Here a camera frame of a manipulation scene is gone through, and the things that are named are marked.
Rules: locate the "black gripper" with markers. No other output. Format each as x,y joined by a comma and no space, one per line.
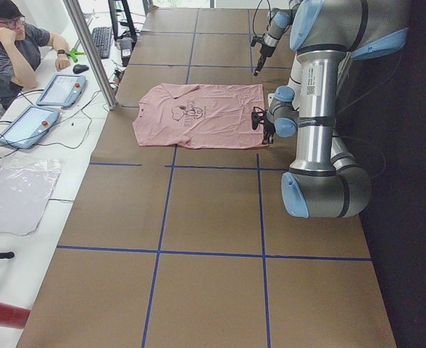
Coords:
267,125
263,51

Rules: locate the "pink Snoopy t-shirt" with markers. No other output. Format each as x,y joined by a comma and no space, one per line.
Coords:
199,116

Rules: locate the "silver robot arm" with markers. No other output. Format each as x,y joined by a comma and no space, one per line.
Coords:
324,180
279,21

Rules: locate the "black box with label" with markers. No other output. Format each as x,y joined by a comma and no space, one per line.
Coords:
126,45

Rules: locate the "brown paper table cover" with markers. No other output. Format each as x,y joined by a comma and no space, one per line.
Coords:
175,247

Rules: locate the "black keyboard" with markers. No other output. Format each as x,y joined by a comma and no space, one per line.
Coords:
102,38

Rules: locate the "black computer mouse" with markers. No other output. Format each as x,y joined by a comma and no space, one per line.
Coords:
79,68

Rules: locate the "green tool on desk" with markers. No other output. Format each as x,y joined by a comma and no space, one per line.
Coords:
74,53

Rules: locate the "upper teach pendant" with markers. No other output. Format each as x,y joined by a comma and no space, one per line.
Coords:
63,90

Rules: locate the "teach pendant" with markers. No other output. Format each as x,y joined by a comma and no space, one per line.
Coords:
63,90
29,127

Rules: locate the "lower teach pendant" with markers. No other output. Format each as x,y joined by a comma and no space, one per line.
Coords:
29,127

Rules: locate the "seated person in grey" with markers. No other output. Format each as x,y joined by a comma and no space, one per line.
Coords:
20,55

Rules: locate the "clear plastic bag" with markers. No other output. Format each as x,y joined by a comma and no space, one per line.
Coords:
26,184

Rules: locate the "red cylinder bottle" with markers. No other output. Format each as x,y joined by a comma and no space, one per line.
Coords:
12,316

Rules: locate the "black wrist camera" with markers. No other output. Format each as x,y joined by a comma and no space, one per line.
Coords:
256,40
258,116

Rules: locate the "aluminium frame post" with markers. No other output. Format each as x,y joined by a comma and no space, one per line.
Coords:
74,10

